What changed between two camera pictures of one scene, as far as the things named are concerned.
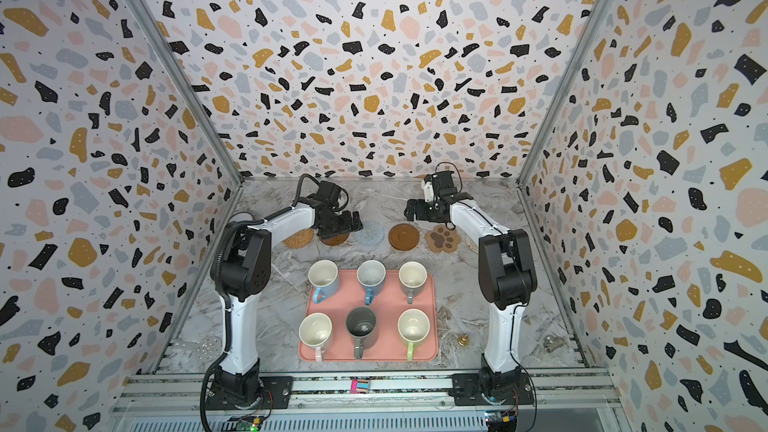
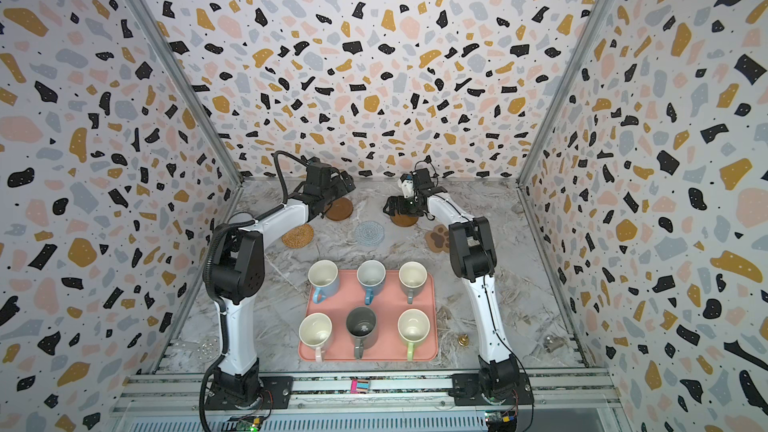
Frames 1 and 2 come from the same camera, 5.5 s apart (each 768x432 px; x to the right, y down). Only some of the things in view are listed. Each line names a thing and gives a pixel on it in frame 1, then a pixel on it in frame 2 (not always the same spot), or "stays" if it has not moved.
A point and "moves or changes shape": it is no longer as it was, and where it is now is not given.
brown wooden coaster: (335, 241) moves or changes shape
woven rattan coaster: (299, 239) stays
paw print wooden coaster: (441, 239) stays
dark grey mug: (362, 326) stays
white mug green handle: (413, 326) stays
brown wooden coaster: (403, 237) moves or changes shape
